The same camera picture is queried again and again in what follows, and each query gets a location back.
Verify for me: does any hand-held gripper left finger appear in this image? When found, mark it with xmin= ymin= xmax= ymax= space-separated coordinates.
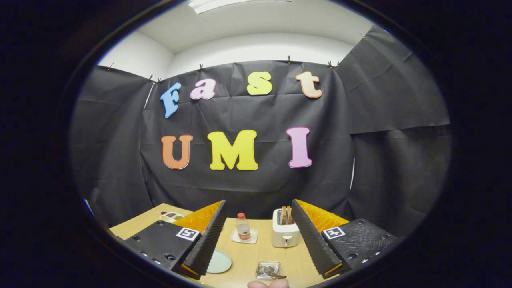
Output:
xmin=120 ymin=199 xmax=227 ymax=280

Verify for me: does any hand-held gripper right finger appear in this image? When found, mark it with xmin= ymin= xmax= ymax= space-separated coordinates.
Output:
xmin=291 ymin=199 xmax=400 ymax=280

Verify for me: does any mint green plate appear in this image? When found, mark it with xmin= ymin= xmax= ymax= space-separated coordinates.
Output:
xmin=206 ymin=250 xmax=232 ymax=274

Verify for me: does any small white square tray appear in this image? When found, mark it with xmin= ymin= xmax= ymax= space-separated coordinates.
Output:
xmin=230 ymin=228 xmax=258 ymax=244

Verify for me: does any white toaster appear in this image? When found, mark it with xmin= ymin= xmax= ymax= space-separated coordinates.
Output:
xmin=272 ymin=208 xmax=300 ymax=248

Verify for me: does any clear red-capped water bottle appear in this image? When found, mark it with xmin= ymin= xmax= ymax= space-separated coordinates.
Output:
xmin=236 ymin=213 xmax=251 ymax=240

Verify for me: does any ceiling light panel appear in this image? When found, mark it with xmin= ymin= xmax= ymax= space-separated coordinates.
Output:
xmin=188 ymin=0 xmax=292 ymax=14

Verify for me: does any metal wire basket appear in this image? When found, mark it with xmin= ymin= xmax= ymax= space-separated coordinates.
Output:
xmin=256 ymin=261 xmax=281 ymax=280

